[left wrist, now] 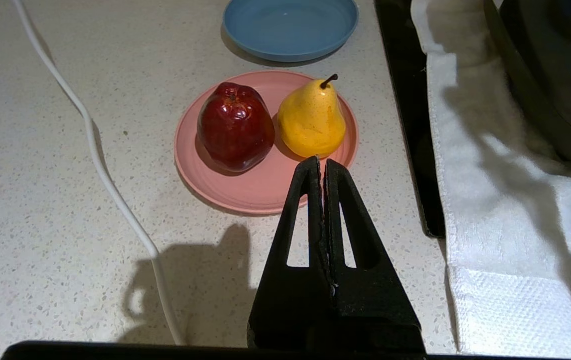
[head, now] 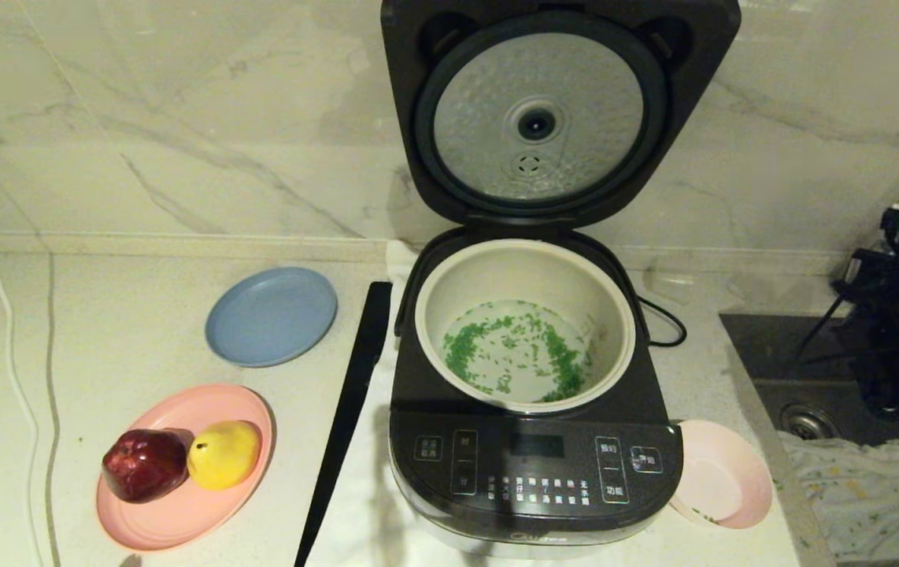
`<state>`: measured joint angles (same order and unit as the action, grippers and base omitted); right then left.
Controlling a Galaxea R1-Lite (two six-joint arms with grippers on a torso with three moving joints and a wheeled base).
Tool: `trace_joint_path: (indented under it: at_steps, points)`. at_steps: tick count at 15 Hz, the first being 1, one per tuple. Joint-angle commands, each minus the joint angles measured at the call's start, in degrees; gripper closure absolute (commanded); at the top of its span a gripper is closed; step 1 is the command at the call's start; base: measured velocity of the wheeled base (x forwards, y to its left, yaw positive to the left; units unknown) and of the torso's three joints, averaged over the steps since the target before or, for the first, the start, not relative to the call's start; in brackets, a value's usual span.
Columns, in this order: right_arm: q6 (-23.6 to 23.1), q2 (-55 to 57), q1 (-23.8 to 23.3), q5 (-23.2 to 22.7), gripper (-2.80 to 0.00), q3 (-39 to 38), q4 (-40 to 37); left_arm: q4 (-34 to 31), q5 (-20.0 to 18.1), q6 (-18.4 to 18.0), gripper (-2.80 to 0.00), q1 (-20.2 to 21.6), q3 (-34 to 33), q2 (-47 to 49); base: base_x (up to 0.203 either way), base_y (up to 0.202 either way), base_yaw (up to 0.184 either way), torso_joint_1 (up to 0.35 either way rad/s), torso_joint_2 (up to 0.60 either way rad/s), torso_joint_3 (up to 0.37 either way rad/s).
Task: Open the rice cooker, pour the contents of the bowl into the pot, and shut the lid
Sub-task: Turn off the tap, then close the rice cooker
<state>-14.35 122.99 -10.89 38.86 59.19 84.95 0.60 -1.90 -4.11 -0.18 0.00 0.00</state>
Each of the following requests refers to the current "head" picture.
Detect pink bowl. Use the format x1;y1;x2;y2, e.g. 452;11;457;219
668;419;775;530

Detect green grains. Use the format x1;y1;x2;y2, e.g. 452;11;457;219
442;301;722;526

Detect black rice cooker lid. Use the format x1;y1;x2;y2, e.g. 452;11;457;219
381;0;742;231

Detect black rice cooker body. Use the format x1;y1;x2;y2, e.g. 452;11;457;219
387;227;685;560

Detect white inner cooking pot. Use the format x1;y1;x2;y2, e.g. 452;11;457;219
414;239;637;415

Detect round steel sink drain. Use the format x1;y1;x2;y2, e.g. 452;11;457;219
779;402;844;442

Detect white speckled cloth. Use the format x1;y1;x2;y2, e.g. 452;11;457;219
776;429;899;564

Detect long black flat bar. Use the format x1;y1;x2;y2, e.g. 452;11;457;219
293;281;394;567

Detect blue plate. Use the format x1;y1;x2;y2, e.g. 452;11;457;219
205;266;339;369

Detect yellow pear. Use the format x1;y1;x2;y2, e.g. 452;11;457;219
187;420;263;491

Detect pink plate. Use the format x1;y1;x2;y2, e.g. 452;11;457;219
95;384;275;552

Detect dark red apple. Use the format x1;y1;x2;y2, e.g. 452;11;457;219
102;428;188;505

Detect black power cable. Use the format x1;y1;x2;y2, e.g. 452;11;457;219
634;293;688;347

